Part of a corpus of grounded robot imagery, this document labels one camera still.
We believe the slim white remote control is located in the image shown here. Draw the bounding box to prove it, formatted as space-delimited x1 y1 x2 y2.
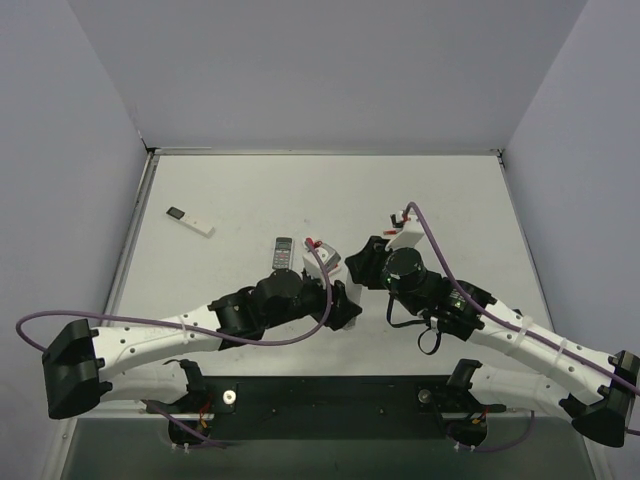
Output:
344 264 362 331

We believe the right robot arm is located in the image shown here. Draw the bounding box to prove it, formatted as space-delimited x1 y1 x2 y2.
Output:
345 236 639 448

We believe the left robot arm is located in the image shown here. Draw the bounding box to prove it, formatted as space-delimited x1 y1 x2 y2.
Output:
42 270 362 420

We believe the grey white remote control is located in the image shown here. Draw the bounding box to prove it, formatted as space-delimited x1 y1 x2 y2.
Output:
272 237 294 270

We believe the white remote black tip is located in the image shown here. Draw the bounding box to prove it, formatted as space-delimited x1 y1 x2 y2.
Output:
166 206 215 238

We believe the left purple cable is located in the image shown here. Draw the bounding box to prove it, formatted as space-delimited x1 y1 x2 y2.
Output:
15 239 334 449

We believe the purple cable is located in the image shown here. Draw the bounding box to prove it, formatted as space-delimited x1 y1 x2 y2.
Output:
407 201 640 436
15 239 334 449

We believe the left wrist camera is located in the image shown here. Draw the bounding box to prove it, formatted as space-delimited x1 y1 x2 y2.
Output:
302 237 341 278

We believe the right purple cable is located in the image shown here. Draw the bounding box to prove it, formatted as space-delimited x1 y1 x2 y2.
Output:
407 201 640 436

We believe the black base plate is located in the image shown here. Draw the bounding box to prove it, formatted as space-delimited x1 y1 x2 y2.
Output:
168 375 506 441

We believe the aluminium frame rail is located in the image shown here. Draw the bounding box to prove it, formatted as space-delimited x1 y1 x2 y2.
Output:
134 397 551 416

